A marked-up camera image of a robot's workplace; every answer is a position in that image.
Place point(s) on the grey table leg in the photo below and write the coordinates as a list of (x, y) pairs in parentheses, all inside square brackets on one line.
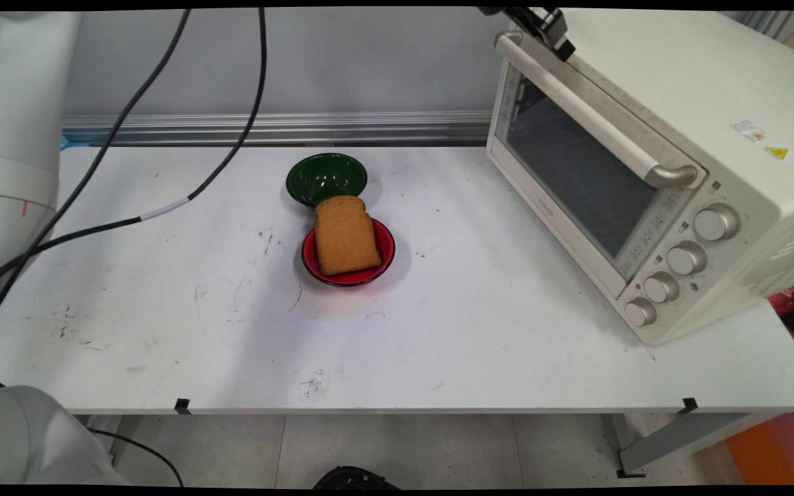
[(686, 437)]

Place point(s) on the green bowl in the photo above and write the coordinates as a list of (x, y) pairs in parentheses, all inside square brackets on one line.
[(324, 179)]

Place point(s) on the black object on floor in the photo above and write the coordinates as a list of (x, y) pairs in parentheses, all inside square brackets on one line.
[(355, 479)]

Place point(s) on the brown bread slice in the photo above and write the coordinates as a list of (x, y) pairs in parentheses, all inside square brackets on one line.
[(345, 238)]

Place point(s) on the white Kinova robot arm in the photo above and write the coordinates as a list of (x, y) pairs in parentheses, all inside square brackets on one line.
[(18, 138)]

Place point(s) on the white label sticker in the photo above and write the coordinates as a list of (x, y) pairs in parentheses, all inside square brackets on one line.
[(747, 131)]

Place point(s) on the yellow warning sticker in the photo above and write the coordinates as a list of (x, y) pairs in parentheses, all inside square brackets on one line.
[(776, 153)]

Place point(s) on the red bowl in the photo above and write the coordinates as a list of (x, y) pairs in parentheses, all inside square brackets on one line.
[(383, 248)]

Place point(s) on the black table edge clip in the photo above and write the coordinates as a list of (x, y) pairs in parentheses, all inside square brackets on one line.
[(182, 406), (689, 405)]

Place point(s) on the orange box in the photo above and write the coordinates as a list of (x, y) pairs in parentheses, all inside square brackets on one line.
[(769, 455)]

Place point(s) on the red object behind table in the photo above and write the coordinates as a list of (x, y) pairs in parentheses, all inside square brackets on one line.
[(793, 331)]

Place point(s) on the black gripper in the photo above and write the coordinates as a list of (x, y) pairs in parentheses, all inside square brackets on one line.
[(531, 17)]

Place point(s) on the aluminium rail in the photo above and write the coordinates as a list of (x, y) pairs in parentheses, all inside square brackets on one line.
[(287, 127)]

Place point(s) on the cream toaster oven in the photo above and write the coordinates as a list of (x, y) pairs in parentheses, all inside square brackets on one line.
[(679, 89)]

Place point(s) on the silver oven knob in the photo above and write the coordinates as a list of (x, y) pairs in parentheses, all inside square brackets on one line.
[(661, 286), (639, 311), (716, 222), (686, 257)]

